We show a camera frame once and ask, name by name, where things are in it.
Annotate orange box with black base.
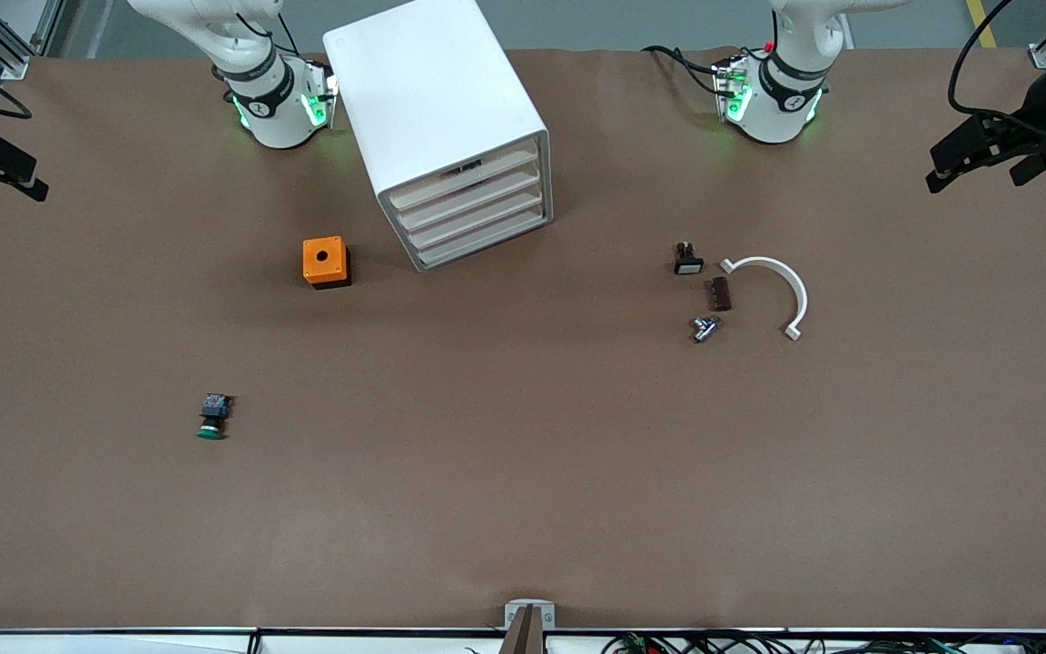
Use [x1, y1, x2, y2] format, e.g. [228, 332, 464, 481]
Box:
[302, 236, 352, 290]

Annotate white plastic divided tray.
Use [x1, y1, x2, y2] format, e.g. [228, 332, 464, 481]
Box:
[402, 181, 548, 250]

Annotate black cable bundle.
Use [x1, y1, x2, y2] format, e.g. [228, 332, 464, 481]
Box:
[600, 631, 973, 654]

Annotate white drawer cabinet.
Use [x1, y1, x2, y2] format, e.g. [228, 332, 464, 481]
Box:
[323, 0, 553, 272]

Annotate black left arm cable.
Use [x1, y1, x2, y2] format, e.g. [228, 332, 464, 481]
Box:
[946, 0, 1021, 121]

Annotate green push button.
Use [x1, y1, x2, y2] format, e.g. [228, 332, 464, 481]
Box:
[196, 392, 235, 441]

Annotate white curved plastic arc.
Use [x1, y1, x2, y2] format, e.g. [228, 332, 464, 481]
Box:
[720, 256, 809, 342]

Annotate black base cable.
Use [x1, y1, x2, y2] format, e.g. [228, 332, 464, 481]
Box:
[641, 44, 742, 96]

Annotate white plastic drawer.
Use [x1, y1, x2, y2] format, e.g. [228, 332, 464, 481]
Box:
[411, 202, 551, 269]
[384, 136, 545, 212]
[393, 160, 547, 231]

